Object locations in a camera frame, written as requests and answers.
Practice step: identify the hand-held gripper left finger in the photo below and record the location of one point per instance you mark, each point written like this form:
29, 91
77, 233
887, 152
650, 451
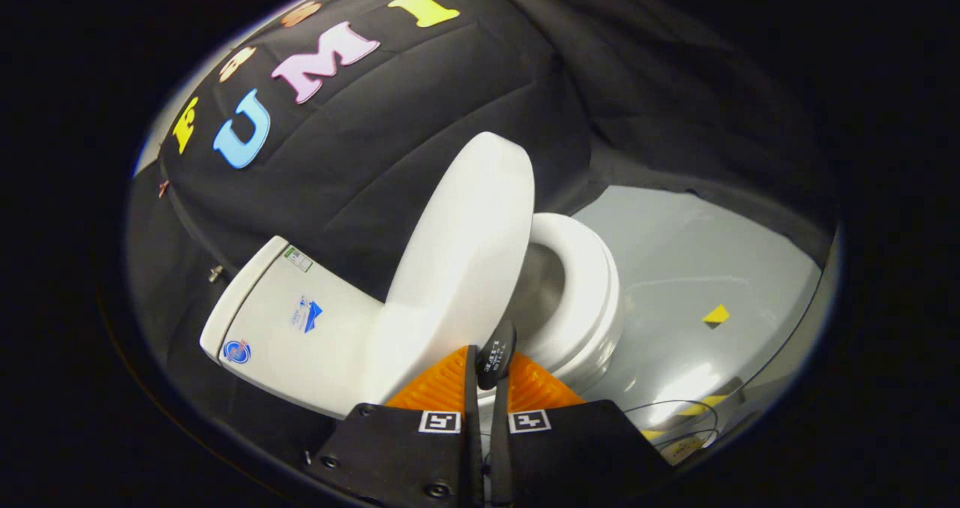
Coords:
472, 448

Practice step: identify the yellow floor tape square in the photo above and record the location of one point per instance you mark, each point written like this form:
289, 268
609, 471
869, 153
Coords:
716, 314

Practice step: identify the white toilet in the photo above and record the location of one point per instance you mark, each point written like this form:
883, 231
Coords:
300, 343

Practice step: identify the white toilet lid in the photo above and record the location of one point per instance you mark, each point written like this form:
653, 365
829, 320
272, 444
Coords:
457, 253

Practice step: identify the yellow black floor tape strip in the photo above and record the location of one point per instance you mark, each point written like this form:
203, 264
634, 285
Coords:
701, 407

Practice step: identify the silver cloth clip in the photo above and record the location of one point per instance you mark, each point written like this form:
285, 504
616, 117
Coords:
216, 273

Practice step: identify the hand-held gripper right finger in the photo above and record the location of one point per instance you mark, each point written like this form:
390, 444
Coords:
501, 455

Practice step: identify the white toilet seat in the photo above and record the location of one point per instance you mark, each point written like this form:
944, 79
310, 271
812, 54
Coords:
592, 283

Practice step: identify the black lid pull tab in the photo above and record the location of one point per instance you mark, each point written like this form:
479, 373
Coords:
496, 350

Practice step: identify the black backdrop cloth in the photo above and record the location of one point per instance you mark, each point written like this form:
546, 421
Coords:
390, 118

